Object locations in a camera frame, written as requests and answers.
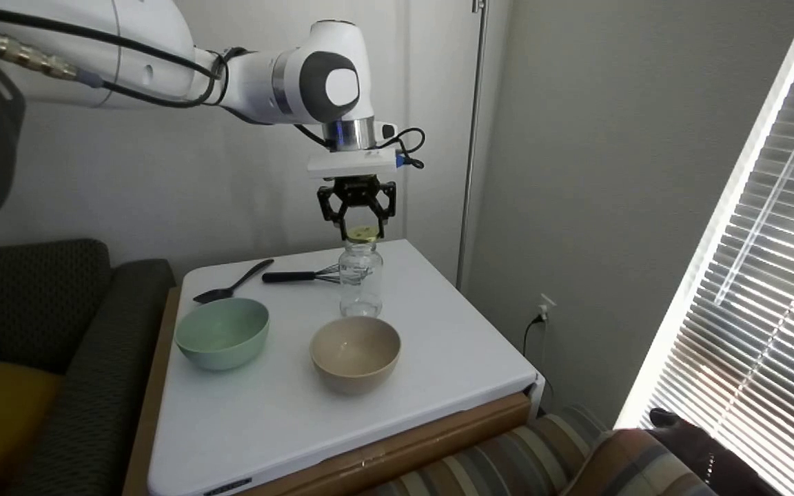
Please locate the white table board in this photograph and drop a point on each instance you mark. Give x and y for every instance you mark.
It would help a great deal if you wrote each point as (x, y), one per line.
(415, 446)

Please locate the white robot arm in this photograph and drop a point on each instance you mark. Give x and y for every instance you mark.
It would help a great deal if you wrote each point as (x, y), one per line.
(268, 83)

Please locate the dark grey armchair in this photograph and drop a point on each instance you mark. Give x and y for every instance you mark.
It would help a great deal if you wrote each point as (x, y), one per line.
(95, 367)

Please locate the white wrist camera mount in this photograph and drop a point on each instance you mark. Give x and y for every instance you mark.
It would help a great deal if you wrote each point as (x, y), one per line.
(352, 163)

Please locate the white window blinds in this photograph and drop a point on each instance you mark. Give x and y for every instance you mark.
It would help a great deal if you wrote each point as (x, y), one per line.
(765, 322)

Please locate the white wall outlet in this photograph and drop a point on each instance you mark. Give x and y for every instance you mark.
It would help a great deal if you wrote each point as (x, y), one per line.
(545, 308)

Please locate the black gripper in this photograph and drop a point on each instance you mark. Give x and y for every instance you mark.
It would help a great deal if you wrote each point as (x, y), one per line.
(356, 192)

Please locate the striped sofa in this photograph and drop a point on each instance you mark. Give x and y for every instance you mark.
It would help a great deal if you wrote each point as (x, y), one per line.
(469, 469)

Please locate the green bowl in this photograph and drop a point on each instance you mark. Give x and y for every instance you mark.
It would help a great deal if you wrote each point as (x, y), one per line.
(221, 334)

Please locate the clear glass jar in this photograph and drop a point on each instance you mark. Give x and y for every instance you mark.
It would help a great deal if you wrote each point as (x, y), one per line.
(359, 285)

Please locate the striped sofa back cushion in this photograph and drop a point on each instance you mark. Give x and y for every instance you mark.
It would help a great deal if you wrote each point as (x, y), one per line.
(634, 465)

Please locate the thin metal stand pole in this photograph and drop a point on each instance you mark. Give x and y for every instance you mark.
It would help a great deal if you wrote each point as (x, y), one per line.
(469, 140)

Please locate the yellow cushion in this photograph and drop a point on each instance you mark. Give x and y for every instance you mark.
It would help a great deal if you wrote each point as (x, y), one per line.
(0, 414)

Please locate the black ladle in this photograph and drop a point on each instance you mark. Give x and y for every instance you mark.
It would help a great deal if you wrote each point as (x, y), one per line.
(221, 290)

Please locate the gold metal jar lid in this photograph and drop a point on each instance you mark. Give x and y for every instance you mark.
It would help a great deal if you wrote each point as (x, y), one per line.
(363, 239)

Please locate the beige bowl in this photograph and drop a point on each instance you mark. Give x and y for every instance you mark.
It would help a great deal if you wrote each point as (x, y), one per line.
(356, 353)

